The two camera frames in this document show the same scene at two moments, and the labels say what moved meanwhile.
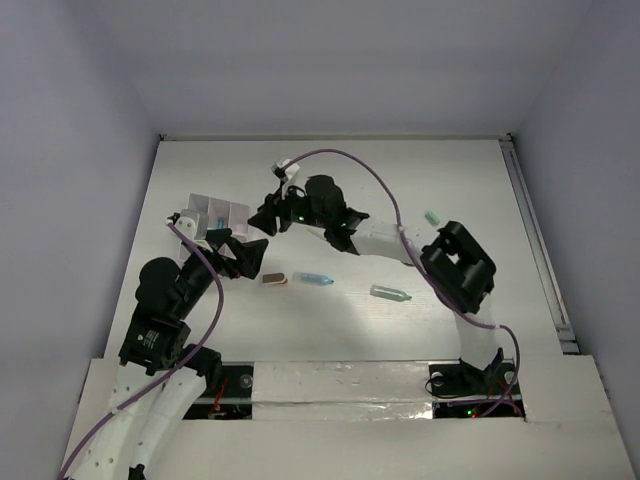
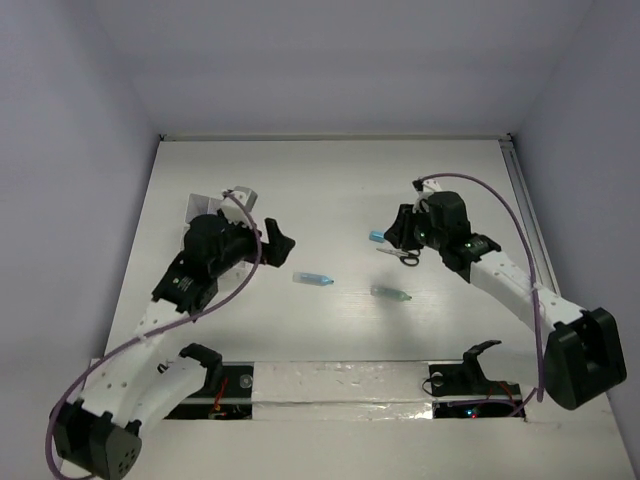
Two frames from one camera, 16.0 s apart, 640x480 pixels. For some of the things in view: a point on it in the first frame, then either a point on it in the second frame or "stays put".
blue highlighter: x=311 y=279 stays put
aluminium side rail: x=541 y=245 stays put
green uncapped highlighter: x=389 y=293 stays put
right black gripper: x=266 y=219 → x=398 y=233
